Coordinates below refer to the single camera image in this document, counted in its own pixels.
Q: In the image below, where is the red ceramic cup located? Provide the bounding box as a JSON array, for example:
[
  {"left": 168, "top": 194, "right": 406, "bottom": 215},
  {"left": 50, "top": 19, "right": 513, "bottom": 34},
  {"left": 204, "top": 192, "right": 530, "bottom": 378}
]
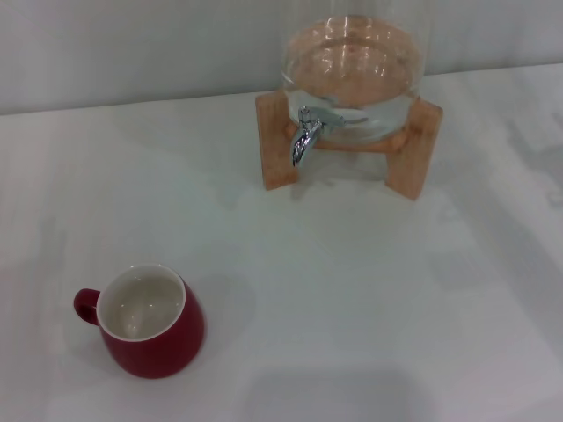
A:
[{"left": 72, "top": 263, "right": 206, "bottom": 378}]

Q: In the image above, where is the chrome faucet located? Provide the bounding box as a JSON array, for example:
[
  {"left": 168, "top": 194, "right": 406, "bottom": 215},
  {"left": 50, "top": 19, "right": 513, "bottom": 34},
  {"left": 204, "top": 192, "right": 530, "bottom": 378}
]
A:
[{"left": 289, "top": 105, "right": 345, "bottom": 168}]

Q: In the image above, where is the wooden dispenser stand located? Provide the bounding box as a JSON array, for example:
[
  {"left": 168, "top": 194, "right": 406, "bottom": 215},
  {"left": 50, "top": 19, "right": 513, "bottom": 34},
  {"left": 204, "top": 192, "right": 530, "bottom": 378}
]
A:
[{"left": 254, "top": 90, "right": 443, "bottom": 202}]

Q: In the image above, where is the glass water dispenser jar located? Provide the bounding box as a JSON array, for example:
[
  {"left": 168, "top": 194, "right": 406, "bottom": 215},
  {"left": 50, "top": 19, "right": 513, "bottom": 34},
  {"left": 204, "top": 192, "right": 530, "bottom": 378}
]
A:
[{"left": 281, "top": 0, "right": 427, "bottom": 145}]

